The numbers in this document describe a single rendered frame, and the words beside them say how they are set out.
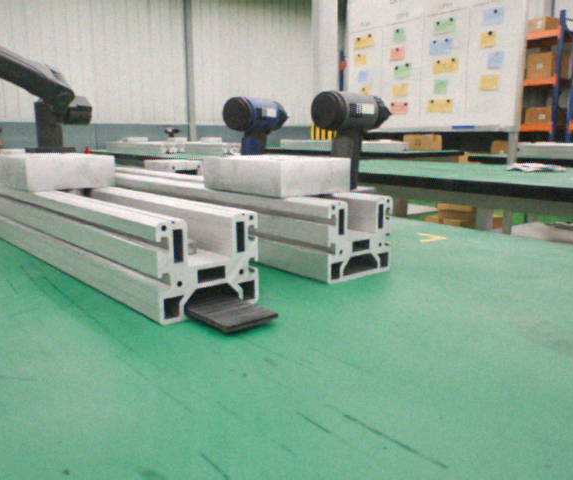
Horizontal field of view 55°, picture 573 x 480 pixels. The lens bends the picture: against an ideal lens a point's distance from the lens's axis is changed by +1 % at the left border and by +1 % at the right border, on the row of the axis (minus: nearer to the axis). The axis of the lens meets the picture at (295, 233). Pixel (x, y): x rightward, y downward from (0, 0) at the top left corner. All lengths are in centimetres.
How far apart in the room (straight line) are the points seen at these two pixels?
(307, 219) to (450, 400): 31
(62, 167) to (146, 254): 31
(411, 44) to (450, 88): 47
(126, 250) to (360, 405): 26
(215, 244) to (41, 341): 16
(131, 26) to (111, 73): 112
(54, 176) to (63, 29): 1203
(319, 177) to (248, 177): 8
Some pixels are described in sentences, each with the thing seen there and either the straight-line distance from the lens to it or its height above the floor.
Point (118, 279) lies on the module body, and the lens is 53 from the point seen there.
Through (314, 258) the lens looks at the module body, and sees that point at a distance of 58.
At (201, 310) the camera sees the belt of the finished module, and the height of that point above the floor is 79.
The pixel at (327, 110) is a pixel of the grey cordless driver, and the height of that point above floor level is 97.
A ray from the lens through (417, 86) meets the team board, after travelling 400.
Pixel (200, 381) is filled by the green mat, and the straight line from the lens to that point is 36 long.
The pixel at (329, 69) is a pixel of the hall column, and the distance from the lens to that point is 920.
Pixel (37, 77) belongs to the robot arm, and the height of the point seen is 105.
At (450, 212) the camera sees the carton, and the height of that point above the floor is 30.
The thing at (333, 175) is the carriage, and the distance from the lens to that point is 66.
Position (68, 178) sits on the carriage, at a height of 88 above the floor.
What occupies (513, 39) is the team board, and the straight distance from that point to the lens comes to 360.
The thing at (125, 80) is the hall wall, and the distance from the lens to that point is 1297.
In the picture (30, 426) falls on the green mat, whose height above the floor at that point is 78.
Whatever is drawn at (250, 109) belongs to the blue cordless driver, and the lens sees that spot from 96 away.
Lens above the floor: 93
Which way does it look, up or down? 10 degrees down
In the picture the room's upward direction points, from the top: straight up
